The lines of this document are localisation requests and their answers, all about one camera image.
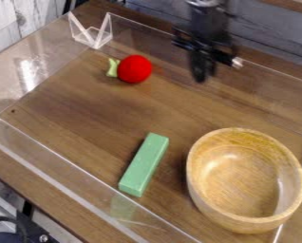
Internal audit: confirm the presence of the black metal clamp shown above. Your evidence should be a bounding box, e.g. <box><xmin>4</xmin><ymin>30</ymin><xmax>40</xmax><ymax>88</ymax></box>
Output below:
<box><xmin>16</xmin><ymin>201</ymin><xmax>60</xmax><ymax>243</ymax></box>

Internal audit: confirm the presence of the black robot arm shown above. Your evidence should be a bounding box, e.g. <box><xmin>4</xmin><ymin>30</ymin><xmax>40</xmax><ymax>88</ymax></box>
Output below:
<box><xmin>171</xmin><ymin>0</ymin><xmax>241</xmax><ymax>83</ymax></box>

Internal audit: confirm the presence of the long green rectangular block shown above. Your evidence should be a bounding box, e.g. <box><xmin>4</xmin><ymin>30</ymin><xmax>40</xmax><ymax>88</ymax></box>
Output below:
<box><xmin>117</xmin><ymin>133</ymin><xmax>168</xmax><ymax>197</ymax></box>

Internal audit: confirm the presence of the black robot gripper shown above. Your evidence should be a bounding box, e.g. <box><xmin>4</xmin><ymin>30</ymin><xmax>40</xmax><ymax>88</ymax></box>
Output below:
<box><xmin>172</xmin><ymin>6</ymin><xmax>241</xmax><ymax>83</ymax></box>

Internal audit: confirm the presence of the red ball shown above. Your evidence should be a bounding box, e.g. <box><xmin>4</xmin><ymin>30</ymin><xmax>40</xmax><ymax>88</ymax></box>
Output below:
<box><xmin>116</xmin><ymin>55</ymin><xmax>152</xmax><ymax>84</ymax></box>

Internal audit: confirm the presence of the clear acrylic tray wall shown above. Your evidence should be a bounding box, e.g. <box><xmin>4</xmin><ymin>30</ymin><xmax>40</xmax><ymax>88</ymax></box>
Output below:
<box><xmin>0</xmin><ymin>9</ymin><xmax>302</xmax><ymax>243</ymax></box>

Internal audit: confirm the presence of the clear acrylic corner bracket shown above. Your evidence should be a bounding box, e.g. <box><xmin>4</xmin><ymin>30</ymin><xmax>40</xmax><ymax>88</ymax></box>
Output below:
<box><xmin>66</xmin><ymin>12</ymin><xmax>113</xmax><ymax>49</ymax></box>

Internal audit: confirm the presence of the wooden bowl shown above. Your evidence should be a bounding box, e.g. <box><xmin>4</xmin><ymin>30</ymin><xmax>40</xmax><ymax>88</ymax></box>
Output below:
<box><xmin>185</xmin><ymin>127</ymin><xmax>302</xmax><ymax>234</ymax></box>

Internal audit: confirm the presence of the black cable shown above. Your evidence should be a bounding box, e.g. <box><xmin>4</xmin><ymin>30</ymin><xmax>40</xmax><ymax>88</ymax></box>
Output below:
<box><xmin>0</xmin><ymin>215</ymin><xmax>32</xmax><ymax>243</ymax></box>

